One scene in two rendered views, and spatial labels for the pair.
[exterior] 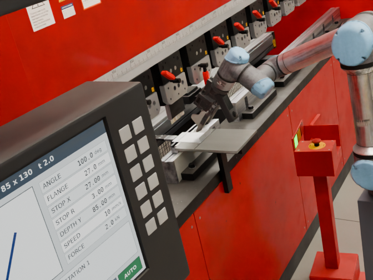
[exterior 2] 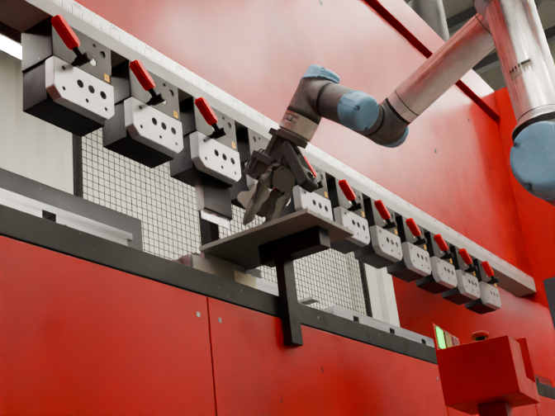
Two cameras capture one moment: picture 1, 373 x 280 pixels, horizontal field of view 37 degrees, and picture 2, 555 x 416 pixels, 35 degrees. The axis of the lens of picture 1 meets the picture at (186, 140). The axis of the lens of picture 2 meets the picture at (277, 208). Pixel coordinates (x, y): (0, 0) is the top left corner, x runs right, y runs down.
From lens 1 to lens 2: 148 cm
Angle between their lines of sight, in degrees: 46
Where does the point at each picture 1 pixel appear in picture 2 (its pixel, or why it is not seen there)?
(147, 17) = (189, 35)
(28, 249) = not seen: outside the picture
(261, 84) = (354, 94)
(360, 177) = (528, 162)
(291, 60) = (408, 82)
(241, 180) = (324, 367)
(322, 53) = (455, 50)
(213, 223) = (251, 369)
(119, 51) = (131, 19)
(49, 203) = not seen: outside the picture
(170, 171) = not seen: hidden behind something
